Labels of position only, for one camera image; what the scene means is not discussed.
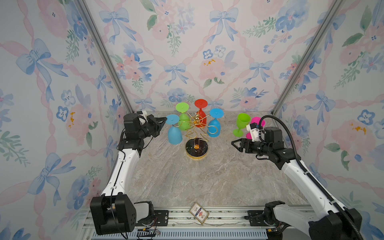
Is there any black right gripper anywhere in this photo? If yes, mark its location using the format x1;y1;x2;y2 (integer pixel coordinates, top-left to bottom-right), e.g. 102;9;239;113
231;139;271;158

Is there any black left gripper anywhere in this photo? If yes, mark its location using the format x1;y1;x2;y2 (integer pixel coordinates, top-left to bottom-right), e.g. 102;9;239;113
137;116;166;141

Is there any lime green wine glass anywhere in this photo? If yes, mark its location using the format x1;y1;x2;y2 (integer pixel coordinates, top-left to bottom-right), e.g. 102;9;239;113
233;113;251;138
176;102;190;131

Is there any light blue front wine glass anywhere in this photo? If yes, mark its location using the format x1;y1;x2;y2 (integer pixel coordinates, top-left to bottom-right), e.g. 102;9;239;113
166;114;183;145

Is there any magenta wine glass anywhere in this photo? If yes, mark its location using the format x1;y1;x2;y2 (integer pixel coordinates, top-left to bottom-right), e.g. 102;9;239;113
246;117;266;142

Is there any lime green back wine glass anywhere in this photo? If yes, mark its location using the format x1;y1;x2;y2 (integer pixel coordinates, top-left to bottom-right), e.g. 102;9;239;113
176;102;190;131

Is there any gold wire glass rack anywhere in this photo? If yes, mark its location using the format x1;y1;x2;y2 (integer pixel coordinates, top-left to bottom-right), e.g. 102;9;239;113
181;113;219;160

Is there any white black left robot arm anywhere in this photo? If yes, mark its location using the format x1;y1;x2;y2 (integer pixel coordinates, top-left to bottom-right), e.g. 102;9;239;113
90;111;167;238

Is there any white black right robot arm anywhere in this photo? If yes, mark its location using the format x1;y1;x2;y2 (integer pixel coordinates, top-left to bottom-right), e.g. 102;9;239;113
231;127;363;240

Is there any blue back wine glass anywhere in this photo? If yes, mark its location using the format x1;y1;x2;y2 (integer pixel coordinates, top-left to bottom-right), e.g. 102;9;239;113
207;108;224;138

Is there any red wine glass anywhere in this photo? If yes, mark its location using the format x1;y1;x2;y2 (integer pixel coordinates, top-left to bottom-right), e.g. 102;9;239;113
195;99;208;128

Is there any diamond printed card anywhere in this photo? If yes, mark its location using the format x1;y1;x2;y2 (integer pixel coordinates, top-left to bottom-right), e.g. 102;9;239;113
189;203;209;224

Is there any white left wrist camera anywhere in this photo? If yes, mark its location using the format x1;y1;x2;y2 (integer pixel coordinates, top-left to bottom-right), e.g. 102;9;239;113
137;111;148;119

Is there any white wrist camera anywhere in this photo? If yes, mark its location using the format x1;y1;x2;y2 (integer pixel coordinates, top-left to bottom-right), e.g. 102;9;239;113
137;111;148;119
246;123;262;142

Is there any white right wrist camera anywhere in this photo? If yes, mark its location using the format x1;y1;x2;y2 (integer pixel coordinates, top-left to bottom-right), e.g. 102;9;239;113
246;123;262;142

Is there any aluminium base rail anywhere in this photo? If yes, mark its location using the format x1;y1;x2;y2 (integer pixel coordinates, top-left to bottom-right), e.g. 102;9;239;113
80;205;337;240

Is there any black corrugated cable conduit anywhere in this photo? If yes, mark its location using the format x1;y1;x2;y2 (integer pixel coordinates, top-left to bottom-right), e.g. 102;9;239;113
258;114;365;240

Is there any left corner aluminium post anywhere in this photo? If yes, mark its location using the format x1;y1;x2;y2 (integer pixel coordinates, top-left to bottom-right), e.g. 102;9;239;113
74;0;134;113

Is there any corner aluminium post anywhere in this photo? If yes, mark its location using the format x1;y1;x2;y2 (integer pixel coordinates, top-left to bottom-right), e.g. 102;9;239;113
74;0;134;113
271;0;345;116

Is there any right corner aluminium post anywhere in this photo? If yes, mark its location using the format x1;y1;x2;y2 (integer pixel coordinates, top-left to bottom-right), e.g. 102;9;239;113
271;0;345;116

